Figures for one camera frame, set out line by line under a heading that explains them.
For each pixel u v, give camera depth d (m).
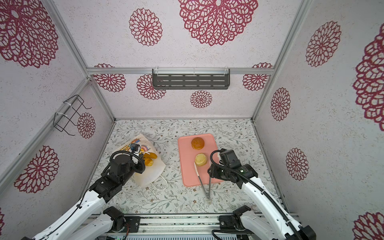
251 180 0.49
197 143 1.01
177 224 0.75
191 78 0.95
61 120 0.73
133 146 0.65
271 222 0.43
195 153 1.00
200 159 0.92
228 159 0.58
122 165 0.56
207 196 0.80
